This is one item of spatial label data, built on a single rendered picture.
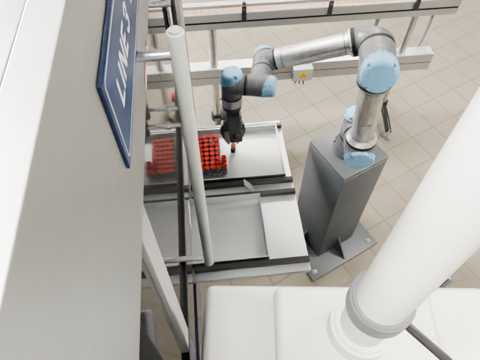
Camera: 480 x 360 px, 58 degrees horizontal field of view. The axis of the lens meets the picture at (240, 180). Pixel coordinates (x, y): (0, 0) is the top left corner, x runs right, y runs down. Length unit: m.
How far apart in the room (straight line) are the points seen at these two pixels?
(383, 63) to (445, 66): 2.48
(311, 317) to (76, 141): 0.51
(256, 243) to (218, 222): 0.16
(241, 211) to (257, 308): 0.89
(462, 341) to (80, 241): 0.67
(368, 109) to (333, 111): 1.69
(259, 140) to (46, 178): 1.59
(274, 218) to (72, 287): 1.36
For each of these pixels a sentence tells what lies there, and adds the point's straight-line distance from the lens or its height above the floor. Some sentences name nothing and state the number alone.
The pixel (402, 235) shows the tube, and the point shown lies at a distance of 0.43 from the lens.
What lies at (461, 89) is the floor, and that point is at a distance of 3.71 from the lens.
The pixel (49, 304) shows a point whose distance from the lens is 0.27.
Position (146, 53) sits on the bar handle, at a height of 1.90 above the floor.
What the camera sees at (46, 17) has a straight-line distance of 0.35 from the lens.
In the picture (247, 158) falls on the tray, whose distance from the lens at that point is 1.77.
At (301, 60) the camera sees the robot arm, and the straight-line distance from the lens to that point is 1.56.
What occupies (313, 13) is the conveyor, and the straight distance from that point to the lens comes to 2.48.
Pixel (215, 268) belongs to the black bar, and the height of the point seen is 0.90.
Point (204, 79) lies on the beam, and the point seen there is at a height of 0.48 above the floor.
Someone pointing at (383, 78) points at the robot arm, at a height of 1.37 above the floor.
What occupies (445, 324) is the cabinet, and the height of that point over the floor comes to 1.55.
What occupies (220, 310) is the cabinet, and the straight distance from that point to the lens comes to 0.77.
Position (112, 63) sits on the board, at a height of 2.00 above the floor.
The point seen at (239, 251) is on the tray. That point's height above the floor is 0.88.
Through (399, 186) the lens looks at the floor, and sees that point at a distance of 2.92.
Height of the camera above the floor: 2.28
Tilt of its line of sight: 55 degrees down
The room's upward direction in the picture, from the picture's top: straight up
